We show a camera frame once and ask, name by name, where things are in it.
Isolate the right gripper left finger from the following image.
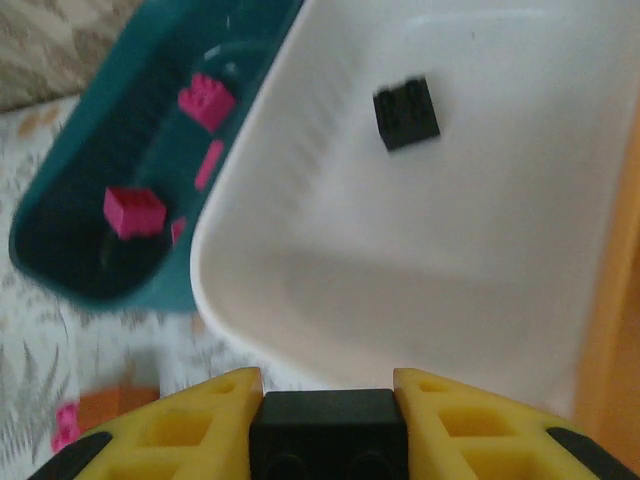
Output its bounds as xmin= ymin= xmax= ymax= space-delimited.
xmin=29 ymin=367 xmax=264 ymax=480

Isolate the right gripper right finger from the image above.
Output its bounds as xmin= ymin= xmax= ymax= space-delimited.
xmin=392 ymin=367 xmax=640 ymax=480

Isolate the orange lego brick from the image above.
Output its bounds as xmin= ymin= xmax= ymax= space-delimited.
xmin=77 ymin=384 xmax=161 ymax=434

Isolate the pink lego brick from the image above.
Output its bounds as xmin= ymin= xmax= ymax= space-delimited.
xmin=177 ymin=72 xmax=237 ymax=134
xmin=49 ymin=403 xmax=84 ymax=454
xmin=102 ymin=186 xmax=168 ymax=242

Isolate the black lego brick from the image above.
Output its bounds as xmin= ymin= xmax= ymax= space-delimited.
xmin=248 ymin=388 xmax=412 ymax=480
xmin=372 ymin=74 xmax=442 ymax=153

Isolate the teal plastic container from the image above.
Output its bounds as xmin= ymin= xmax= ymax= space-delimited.
xmin=8 ymin=0 xmax=306 ymax=314

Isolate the white plastic container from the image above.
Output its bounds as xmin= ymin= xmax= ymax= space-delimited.
xmin=188 ymin=0 xmax=640 ymax=416

